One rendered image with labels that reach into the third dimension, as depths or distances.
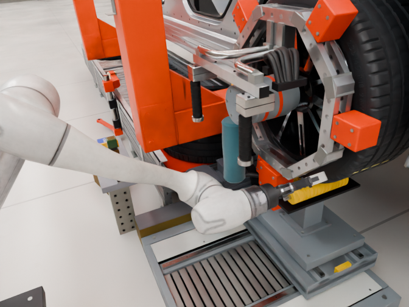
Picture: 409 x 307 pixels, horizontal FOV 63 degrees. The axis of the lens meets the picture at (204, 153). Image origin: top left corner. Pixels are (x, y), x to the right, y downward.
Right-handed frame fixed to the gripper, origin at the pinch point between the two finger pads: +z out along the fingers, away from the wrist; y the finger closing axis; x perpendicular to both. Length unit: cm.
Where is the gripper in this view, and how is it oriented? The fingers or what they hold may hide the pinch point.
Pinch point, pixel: (316, 179)
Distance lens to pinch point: 110.9
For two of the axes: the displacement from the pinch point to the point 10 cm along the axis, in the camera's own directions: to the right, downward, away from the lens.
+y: 2.5, -3.0, -9.2
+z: 9.1, -2.6, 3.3
